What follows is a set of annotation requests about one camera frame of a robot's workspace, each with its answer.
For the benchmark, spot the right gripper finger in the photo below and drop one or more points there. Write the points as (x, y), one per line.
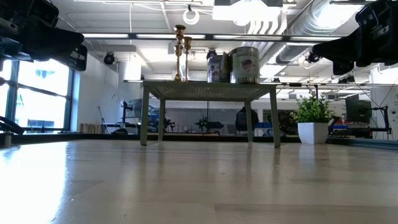
(339, 48)
(343, 67)

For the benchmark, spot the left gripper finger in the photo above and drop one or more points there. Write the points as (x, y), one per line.
(74, 59)
(53, 42)

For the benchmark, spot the silver candle tin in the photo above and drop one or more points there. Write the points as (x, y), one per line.
(245, 67)
(214, 71)

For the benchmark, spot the brass candlestick holder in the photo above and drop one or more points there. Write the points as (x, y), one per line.
(177, 50)
(179, 30)
(187, 42)

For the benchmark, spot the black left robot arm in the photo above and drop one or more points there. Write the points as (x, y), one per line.
(12, 126)

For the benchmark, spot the background black robot arm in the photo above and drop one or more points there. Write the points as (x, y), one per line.
(206, 125)

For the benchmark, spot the black computer monitor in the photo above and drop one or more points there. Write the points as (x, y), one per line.
(357, 110)

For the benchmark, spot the long ceiling light bar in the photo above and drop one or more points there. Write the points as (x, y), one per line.
(140, 36)

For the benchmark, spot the potted plant white pot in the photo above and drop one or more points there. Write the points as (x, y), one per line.
(312, 133)

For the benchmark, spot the person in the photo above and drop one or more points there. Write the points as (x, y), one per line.
(240, 119)
(286, 123)

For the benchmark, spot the bright ceiling light panel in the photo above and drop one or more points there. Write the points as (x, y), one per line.
(245, 14)

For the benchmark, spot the pale green perforated table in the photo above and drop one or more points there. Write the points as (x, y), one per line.
(208, 91)

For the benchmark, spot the black ceiling camera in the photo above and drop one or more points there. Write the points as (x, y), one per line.
(311, 58)
(346, 80)
(211, 52)
(109, 58)

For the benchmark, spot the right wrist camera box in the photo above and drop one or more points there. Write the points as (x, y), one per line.
(367, 15)

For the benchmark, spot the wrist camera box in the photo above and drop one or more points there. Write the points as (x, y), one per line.
(40, 14)
(367, 15)

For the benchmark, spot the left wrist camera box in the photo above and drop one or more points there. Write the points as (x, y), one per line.
(40, 14)

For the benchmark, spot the silver ventilation duct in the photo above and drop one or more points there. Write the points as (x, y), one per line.
(311, 18)

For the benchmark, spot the black aluminium rig frame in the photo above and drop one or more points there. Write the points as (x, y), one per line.
(217, 138)

